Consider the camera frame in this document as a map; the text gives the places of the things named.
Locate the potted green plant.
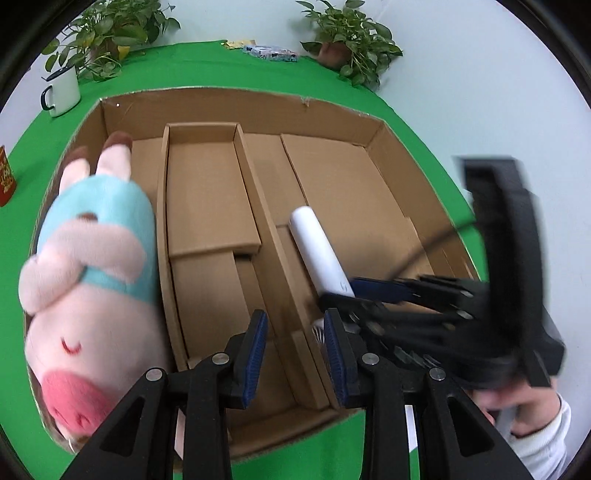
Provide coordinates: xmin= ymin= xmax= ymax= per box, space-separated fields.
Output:
xmin=44 ymin=0 xmax=181 ymax=84
xmin=295 ymin=0 xmax=404 ymax=90

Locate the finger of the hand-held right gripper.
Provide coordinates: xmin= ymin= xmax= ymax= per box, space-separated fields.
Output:
xmin=320 ymin=292 xmax=481 ymax=365
xmin=348 ymin=274 xmax=490 ymax=305

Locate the red paper cup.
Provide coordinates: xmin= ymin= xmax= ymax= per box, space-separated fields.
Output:
xmin=0 ymin=145 xmax=18 ymax=207

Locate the patterned plastic packet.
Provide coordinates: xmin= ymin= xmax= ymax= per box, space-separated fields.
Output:
xmin=242 ymin=44 xmax=300 ymax=63

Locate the person's right hand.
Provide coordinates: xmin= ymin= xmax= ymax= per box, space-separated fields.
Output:
xmin=475 ymin=383 xmax=561 ymax=437

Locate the white plastic brush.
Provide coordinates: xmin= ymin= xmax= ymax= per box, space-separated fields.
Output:
xmin=288 ymin=206 xmax=357 ymax=352

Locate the large shallow cardboard box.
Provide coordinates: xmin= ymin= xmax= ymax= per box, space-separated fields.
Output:
xmin=25 ymin=87 xmax=490 ymax=462

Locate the pink plush pig toy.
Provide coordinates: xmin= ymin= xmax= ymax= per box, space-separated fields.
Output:
xmin=21 ymin=130 xmax=171 ymax=450

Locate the white enamel mug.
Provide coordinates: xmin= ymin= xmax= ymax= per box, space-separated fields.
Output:
xmin=41 ymin=65 xmax=82 ymax=118

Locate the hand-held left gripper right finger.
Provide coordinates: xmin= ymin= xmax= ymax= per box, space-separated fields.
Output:
xmin=323 ymin=308 xmax=532 ymax=480

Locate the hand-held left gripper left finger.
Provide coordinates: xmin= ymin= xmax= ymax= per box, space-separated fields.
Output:
xmin=60 ymin=309 xmax=269 ymax=480

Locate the person's right forearm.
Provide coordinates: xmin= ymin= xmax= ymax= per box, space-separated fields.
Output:
xmin=508 ymin=392 xmax=573 ymax=480

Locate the small cardboard box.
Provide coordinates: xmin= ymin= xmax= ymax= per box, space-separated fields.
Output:
xmin=157 ymin=122 xmax=343 ymax=411

